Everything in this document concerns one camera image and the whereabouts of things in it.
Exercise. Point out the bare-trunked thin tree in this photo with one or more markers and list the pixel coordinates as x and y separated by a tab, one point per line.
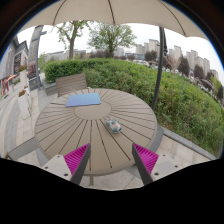
71	41

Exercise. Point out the green hedge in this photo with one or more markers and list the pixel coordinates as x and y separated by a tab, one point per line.
173	96

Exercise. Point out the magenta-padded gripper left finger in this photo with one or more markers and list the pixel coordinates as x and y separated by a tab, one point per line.
78	158

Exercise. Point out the brown slatted outdoor chair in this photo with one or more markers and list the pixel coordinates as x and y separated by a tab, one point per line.
70	84

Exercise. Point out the round leafy green tree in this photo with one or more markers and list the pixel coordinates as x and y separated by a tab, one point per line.
111	35

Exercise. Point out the white planter box with flowers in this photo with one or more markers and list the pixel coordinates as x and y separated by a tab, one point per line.
23	103

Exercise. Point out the beige patio umbrella canopy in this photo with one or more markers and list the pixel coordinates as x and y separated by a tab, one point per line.
113	10

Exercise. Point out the transparent teal computer mouse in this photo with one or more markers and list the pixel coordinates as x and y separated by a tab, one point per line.
113	126

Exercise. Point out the blue rectangular mouse pad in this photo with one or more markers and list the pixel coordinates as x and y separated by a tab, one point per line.
83	99

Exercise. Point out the tall grey sign pillar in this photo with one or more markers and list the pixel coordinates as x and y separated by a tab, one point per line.
33	50

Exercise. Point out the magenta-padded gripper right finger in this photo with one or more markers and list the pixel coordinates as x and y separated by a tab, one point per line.
145	159

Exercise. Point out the grey building with red signs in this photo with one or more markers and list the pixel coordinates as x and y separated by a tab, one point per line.
13	63

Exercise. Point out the distant high-rise buildings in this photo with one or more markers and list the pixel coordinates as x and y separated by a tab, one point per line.
196	61

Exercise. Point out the dark curved umbrella pole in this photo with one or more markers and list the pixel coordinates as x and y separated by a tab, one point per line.
159	70

